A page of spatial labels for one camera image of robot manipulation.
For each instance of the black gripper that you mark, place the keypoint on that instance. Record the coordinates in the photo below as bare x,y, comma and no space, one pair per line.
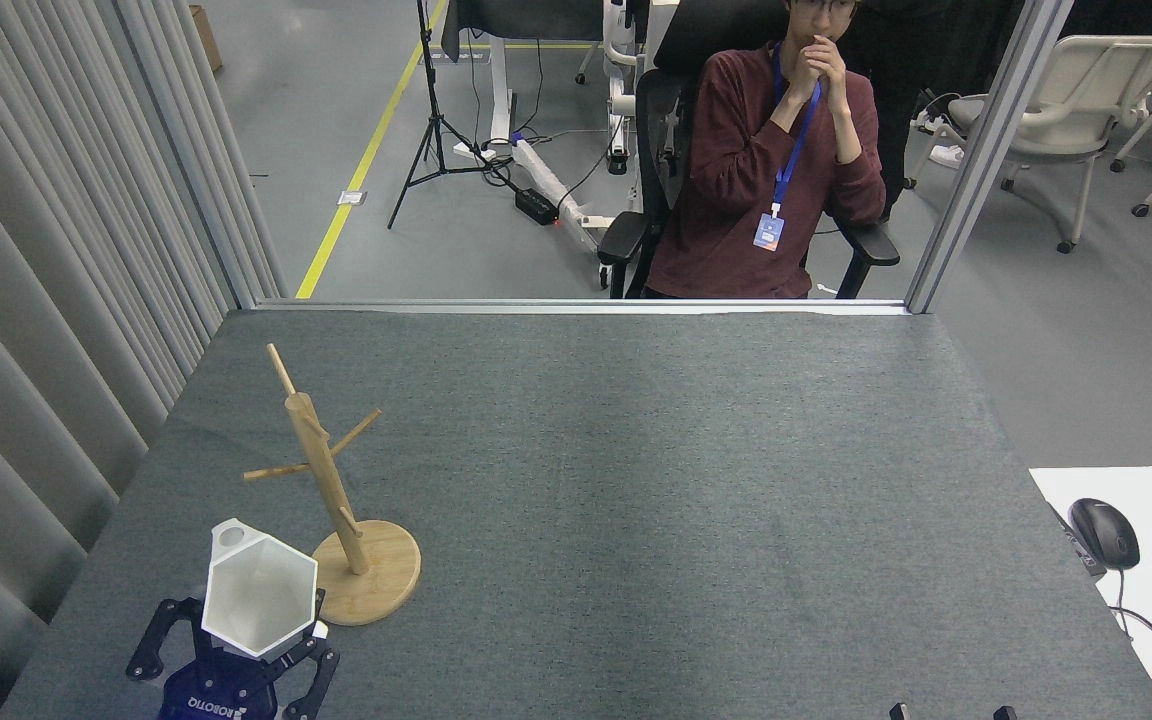
216,690

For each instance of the white hexagonal cup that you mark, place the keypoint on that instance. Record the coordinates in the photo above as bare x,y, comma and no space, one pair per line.
256,595

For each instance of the wooden cup rack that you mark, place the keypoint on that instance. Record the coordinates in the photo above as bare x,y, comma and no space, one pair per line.
361,580

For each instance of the person's left hand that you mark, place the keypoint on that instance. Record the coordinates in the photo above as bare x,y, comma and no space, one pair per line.
836,75

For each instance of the person's right hand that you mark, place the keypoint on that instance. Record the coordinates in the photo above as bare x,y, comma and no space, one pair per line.
808,72

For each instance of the black computer mouse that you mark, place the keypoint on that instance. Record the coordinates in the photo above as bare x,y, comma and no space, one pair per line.
1104,532

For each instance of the grey felt table cover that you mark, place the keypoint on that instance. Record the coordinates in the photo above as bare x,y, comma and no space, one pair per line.
636,480

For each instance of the grey curtain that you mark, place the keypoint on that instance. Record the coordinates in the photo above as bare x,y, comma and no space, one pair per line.
36,250

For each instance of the white floor plate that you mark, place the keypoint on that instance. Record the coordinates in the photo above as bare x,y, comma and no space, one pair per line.
351,198

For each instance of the black office chair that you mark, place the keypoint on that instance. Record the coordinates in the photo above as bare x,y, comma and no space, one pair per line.
626,235

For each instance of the white power strip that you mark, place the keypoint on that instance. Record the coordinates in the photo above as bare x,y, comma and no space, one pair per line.
944,154

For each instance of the seated person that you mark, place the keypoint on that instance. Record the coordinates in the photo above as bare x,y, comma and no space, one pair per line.
726,170

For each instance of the white stand base bar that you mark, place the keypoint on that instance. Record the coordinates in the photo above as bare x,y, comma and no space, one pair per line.
546,180

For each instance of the white office chair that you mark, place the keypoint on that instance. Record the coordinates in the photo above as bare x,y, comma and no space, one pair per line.
1076,100

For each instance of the cardboard box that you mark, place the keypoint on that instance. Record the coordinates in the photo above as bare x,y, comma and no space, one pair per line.
206,40

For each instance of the standing person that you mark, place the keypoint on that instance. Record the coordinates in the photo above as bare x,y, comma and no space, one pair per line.
896,90

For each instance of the white desk leg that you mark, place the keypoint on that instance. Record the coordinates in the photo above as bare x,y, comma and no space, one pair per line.
501,90

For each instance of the black tripod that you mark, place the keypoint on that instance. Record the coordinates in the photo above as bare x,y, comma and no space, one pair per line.
428,60

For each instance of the white wheeled stand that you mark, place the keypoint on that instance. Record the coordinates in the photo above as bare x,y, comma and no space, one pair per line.
622,100

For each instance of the black cloth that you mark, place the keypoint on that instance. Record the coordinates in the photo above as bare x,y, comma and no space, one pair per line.
526,18

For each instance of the silver table rail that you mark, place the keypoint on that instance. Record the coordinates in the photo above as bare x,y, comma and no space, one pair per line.
576,306

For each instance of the silver post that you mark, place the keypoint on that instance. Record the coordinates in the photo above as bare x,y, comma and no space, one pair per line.
988,150

